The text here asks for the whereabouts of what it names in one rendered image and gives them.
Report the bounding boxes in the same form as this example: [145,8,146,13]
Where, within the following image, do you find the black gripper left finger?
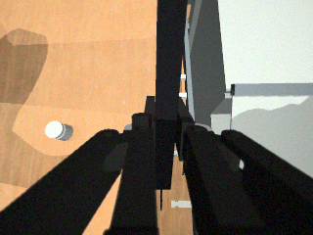
[0,96,159,235]

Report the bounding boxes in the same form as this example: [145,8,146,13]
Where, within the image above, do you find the black long thin rod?
[155,0,188,210]

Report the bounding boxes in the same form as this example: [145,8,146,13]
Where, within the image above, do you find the grey cylinder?
[45,120,73,141]

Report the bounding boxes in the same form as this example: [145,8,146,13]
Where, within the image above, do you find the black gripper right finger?
[175,96,313,235]

